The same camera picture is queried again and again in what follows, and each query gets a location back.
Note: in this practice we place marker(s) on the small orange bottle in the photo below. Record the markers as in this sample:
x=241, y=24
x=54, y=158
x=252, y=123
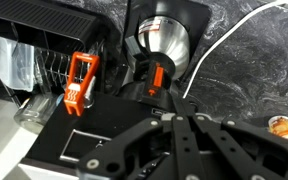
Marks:
x=282, y=128

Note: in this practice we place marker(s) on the steel coffee carafe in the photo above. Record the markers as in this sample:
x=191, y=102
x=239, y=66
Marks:
x=167, y=43

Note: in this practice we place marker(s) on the clear plastic container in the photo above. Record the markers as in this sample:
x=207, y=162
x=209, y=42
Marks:
x=17, y=63

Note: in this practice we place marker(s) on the clear glass jar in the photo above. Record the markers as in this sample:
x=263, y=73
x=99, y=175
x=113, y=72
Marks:
x=34, y=111

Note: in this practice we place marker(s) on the black dish rack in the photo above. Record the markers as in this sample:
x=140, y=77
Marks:
x=44, y=20

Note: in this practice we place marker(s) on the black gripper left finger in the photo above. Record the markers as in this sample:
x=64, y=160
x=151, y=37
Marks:
x=134, y=146

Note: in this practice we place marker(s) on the orange coffee machine lever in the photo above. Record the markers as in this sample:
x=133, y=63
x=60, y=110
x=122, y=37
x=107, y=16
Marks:
x=79, y=85

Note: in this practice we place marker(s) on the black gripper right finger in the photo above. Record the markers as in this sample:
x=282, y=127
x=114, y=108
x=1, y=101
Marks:
x=237, y=150

